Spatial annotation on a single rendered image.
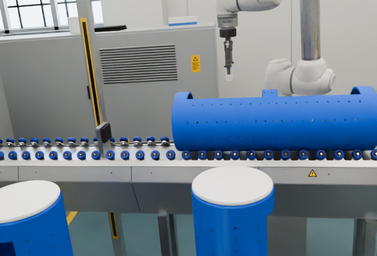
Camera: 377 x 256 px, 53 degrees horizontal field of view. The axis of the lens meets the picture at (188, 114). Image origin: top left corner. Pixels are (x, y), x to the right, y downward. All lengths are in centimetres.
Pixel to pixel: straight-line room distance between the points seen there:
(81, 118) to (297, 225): 205
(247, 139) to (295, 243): 111
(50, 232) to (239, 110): 88
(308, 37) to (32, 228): 158
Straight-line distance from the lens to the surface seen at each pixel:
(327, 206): 188
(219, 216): 123
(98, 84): 223
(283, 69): 222
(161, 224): 198
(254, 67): 447
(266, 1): 156
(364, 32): 467
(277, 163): 174
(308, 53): 214
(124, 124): 342
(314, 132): 167
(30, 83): 363
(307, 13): 210
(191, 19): 331
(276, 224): 252
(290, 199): 183
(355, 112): 169
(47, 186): 149
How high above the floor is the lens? 164
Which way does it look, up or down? 17 degrees down
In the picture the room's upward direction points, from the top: 4 degrees counter-clockwise
